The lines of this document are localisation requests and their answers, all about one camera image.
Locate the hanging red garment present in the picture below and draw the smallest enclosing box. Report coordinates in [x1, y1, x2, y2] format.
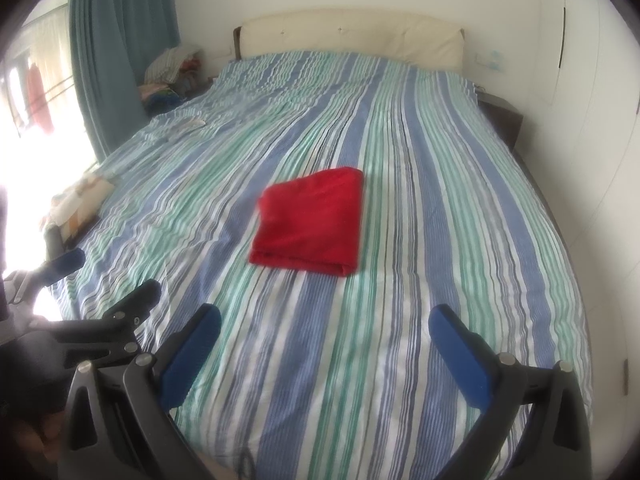
[24, 62, 55, 133]

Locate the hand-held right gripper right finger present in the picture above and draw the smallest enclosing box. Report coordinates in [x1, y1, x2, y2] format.
[430, 305, 593, 480]

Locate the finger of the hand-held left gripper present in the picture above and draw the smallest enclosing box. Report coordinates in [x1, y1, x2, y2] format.
[30, 280, 162, 368]
[7, 227, 87, 306]

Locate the red sweater with white print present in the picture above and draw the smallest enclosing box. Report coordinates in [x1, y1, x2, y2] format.
[249, 166, 365, 278]

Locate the bed with striped cover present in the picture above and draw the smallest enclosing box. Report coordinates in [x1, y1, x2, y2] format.
[50, 50, 593, 480]

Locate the beige printed cloth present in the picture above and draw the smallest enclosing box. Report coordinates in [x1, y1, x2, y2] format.
[50, 170, 118, 235]

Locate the dark wooden nightstand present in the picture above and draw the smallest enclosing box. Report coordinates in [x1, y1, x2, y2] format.
[477, 92, 525, 150]

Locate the blue curtain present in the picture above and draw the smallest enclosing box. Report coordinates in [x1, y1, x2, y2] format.
[67, 0, 181, 162]

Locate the cream padded headboard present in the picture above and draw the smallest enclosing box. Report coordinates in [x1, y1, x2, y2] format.
[232, 9, 468, 72]

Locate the pile of clothes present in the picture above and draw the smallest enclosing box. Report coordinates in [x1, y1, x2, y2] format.
[139, 47, 203, 113]

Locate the white wardrobe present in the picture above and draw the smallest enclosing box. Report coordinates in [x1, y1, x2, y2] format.
[530, 0, 640, 411]

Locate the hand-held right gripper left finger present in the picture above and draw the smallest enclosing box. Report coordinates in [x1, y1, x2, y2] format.
[60, 305, 221, 480]

